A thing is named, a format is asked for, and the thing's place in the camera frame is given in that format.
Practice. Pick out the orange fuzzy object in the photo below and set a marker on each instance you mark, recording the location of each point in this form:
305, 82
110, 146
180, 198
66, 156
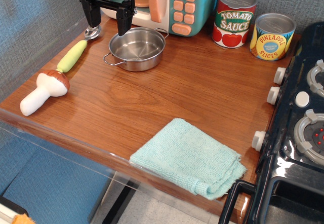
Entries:
22, 219

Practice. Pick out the white stove knob middle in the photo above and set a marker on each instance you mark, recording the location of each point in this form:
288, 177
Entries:
273, 95

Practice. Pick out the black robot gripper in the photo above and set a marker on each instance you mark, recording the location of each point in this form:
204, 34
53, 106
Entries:
125, 11

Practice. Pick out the spoon with green handle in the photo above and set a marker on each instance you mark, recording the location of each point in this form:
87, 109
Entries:
73, 55

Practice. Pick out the white stove knob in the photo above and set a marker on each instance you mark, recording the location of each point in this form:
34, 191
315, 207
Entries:
279, 75
258, 139
273, 95

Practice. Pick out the white stove knob upper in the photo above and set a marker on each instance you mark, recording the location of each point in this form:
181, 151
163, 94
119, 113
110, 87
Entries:
279, 75

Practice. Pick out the plush toy mushroom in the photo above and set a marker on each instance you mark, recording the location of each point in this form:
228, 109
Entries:
49, 83

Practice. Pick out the steel pot with handles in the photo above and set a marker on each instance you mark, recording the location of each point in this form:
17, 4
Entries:
139, 49

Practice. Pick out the pineapple slices can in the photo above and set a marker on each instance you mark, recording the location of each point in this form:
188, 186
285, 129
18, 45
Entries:
272, 36

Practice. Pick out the white stove knob lower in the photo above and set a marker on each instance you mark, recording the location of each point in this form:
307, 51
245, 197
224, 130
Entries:
258, 139

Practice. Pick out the light blue folded cloth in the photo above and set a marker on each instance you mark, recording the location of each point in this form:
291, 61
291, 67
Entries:
186, 156

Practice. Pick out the tomato sauce can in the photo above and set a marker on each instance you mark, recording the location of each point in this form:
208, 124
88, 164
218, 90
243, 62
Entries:
232, 22

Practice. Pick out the black toy stove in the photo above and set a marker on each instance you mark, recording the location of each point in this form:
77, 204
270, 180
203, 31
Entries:
289, 184

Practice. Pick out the teal toy microwave oven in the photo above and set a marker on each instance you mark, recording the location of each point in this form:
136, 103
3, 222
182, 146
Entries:
179, 17

